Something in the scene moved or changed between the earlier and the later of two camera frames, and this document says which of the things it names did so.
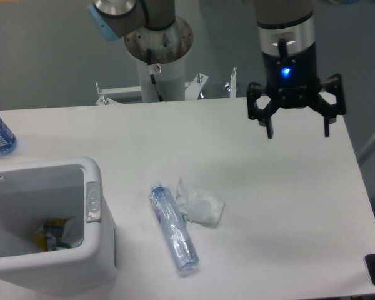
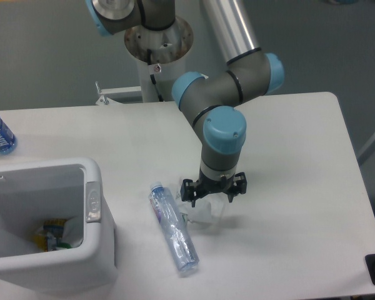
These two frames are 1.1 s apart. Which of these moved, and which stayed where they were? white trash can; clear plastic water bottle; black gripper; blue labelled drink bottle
Moved: black gripper
Stayed: blue labelled drink bottle; clear plastic water bottle; white trash can
